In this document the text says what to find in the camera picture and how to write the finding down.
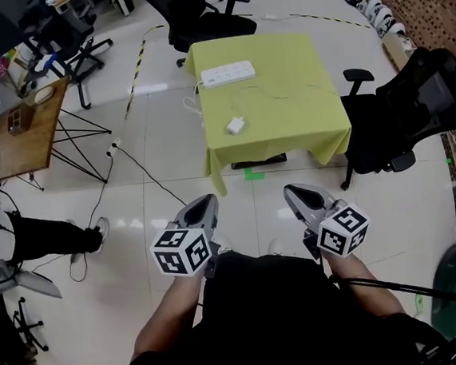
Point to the black padded office chair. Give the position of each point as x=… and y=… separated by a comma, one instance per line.
x=204, y=23

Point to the green floor tape mark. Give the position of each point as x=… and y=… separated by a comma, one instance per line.
x=254, y=174

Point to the black mesh office chair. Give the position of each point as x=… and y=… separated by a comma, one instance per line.
x=406, y=120

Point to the person's right forearm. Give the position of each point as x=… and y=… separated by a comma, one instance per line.
x=366, y=284

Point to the person's left forearm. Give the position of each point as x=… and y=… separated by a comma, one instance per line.
x=166, y=316

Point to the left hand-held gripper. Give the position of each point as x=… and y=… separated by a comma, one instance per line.
x=180, y=252

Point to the cardboard box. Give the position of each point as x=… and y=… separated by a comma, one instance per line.
x=398, y=51

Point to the black office chair star base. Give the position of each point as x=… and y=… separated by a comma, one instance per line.
x=66, y=45

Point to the person's black clothing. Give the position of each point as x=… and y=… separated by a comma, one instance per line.
x=274, y=325

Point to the small white floor power strip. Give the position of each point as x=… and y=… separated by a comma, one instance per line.
x=113, y=148

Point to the white charger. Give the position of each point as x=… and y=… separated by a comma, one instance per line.
x=237, y=125

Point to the white round bowl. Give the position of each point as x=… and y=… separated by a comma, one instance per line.
x=44, y=94

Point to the black stool base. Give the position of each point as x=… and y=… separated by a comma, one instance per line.
x=21, y=330

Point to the yellow black floor tape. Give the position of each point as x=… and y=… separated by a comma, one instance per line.
x=137, y=72
x=332, y=18

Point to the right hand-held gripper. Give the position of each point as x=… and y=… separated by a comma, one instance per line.
x=343, y=231

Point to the small wooden house box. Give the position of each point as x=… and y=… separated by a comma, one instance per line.
x=20, y=119

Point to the person's right white shoe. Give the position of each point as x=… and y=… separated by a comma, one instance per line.
x=277, y=247

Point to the white black sneaker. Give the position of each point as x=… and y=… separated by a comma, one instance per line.
x=369, y=3
x=385, y=21
x=377, y=12
x=393, y=29

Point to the green cloth covered table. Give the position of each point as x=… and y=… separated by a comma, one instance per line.
x=278, y=120

